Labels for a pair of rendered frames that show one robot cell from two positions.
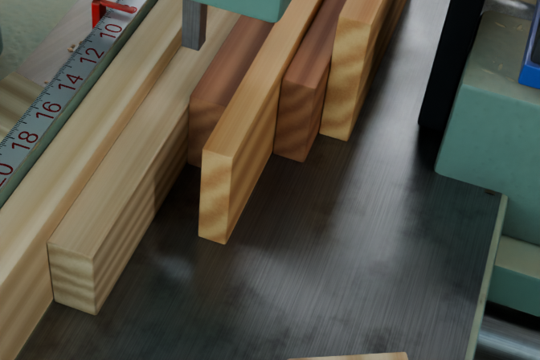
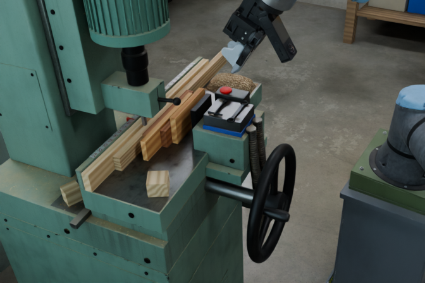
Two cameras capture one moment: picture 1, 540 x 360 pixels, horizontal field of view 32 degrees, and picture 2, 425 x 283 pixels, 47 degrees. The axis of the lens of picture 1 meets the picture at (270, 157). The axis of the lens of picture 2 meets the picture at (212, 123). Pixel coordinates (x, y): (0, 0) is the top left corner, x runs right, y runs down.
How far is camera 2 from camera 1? 0.80 m
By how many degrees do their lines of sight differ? 15
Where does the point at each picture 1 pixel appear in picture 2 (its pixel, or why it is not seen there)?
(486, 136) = (199, 139)
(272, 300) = (153, 168)
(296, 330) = not seen: hidden behind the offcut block
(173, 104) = (139, 135)
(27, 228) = (109, 153)
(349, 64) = (173, 127)
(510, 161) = (205, 144)
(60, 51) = not seen: hidden behind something
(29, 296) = (109, 165)
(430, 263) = (186, 163)
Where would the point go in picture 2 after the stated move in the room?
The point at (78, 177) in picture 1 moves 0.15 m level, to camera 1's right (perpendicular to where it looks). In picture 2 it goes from (118, 146) to (180, 151)
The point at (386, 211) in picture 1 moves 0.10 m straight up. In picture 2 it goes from (181, 155) to (177, 121)
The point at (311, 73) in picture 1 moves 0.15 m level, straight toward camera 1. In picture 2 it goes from (166, 129) to (143, 167)
